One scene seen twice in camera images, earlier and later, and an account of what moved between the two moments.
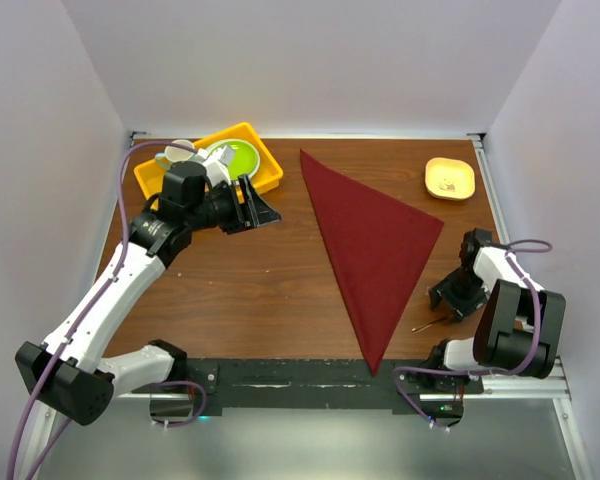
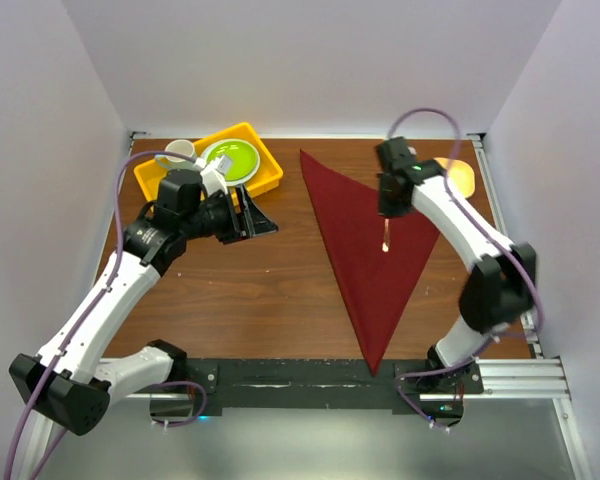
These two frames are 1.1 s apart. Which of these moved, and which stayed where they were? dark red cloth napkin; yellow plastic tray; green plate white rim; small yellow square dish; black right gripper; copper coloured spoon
Moved: copper coloured spoon; black right gripper
Stayed: green plate white rim; dark red cloth napkin; small yellow square dish; yellow plastic tray
